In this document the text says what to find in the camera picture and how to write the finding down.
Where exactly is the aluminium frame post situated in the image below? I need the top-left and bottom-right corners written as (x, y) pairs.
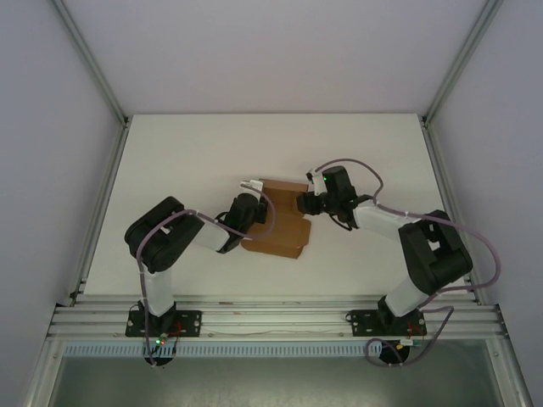
top-left (53, 0), bottom-right (130, 126)
top-left (422, 0), bottom-right (505, 124)

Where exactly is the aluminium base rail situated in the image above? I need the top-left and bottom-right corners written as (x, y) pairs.
top-left (45, 295), bottom-right (509, 341)

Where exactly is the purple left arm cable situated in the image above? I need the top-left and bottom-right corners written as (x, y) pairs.
top-left (136, 186), bottom-right (279, 369)

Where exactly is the aluminium table side rail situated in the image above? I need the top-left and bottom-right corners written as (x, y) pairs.
top-left (421, 118), bottom-right (485, 305)
top-left (67, 120), bottom-right (131, 307)

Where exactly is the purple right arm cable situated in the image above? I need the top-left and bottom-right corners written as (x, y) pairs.
top-left (316, 158), bottom-right (505, 368)

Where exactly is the brown cardboard box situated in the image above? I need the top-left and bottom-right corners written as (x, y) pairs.
top-left (239, 177), bottom-right (313, 259)

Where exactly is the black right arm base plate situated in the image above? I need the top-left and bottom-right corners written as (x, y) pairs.
top-left (346, 309), bottom-right (426, 338)

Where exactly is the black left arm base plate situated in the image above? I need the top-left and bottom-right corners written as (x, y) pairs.
top-left (124, 309), bottom-right (203, 338)

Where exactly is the light blue slotted cable duct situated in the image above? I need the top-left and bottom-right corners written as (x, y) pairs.
top-left (62, 343), bottom-right (425, 358)

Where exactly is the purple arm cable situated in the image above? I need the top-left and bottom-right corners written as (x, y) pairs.
top-left (316, 158), bottom-right (505, 368)
top-left (136, 186), bottom-right (279, 369)

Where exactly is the grey metal panel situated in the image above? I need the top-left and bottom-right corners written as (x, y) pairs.
top-left (44, 355), bottom-right (534, 407)

